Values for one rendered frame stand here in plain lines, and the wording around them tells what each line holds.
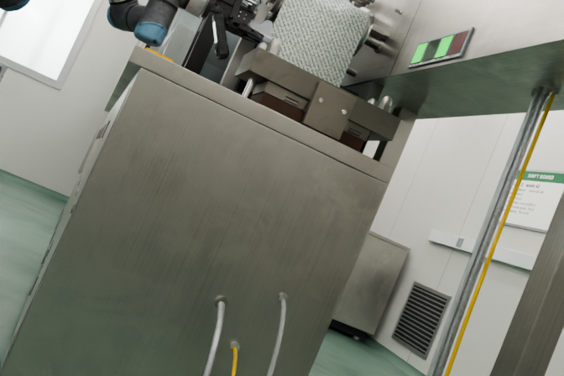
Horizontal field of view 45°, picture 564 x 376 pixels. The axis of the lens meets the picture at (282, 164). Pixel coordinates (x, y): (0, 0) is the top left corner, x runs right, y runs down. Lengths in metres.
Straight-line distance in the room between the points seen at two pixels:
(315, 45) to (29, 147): 5.69
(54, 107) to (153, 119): 5.85
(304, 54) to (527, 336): 0.96
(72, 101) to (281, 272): 5.89
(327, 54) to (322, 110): 0.28
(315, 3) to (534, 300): 0.99
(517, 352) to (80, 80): 6.44
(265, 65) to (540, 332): 0.83
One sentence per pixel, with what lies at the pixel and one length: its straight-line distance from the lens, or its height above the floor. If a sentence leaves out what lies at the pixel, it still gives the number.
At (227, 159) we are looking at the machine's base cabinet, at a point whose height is 0.76.
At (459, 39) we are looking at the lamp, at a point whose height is 1.19.
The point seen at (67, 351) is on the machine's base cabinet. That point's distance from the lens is 1.56.
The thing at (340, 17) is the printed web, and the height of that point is 1.25.
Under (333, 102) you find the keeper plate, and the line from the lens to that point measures 1.64.
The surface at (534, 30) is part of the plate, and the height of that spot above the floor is 1.17.
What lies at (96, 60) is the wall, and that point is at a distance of 7.36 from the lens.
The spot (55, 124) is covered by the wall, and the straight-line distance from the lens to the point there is 7.33.
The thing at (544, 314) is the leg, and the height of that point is 0.71.
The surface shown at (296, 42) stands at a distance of 1.85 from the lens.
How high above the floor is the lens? 0.67
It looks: 5 degrees up
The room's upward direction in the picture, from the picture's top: 24 degrees clockwise
